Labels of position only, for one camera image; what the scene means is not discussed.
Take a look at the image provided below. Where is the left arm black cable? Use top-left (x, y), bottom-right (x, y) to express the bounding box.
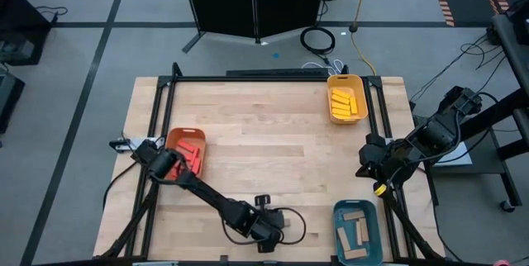
top-left (220, 206), bottom-right (308, 247)

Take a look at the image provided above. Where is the dark grey equipment box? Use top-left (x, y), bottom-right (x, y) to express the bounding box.
top-left (0, 71), bottom-right (26, 135)

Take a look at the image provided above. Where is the black aluminium table frame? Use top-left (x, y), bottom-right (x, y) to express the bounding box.
top-left (98, 61), bottom-right (446, 266)

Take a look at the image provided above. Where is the yellow extension cable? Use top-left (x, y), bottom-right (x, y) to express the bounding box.
top-left (348, 0), bottom-right (379, 78)

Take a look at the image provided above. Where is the grey flat panel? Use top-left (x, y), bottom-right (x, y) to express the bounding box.
top-left (433, 140), bottom-right (474, 168)

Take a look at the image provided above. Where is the coiled black floor cable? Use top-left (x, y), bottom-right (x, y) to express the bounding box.
top-left (299, 25), bottom-right (337, 57)

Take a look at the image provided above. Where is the black folding partition screen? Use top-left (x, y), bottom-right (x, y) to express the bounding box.
top-left (179, 0), bottom-right (331, 55)

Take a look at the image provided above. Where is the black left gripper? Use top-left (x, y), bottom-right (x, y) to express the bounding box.
top-left (247, 193), bottom-right (288, 254)

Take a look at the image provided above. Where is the white cable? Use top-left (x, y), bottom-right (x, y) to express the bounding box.
top-left (301, 59), bottom-right (346, 74)

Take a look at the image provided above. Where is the orange plastic bin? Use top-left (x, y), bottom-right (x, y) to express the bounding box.
top-left (164, 126), bottom-right (207, 188)

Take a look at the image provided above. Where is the teal plastic bin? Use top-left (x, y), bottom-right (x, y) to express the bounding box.
top-left (331, 198), bottom-right (384, 266)

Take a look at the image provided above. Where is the yellow plastic bin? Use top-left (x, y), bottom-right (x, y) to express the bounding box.
top-left (326, 74), bottom-right (370, 126)

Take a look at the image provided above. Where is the black equipment cart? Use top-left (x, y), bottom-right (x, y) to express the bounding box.
top-left (412, 0), bottom-right (529, 214)

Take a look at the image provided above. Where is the black equipment case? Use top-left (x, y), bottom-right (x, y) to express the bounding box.
top-left (0, 0), bottom-right (55, 68)

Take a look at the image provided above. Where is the thin black cable bundle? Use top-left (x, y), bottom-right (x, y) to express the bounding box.
top-left (408, 33), bottom-right (508, 108)

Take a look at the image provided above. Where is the thin black floor cable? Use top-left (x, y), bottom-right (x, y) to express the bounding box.
top-left (34, 5), bottom-right (69, 26)

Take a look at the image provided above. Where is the silver metal bracket plate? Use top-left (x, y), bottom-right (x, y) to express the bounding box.
top-left (108, 136), bottom-right (168, 154)

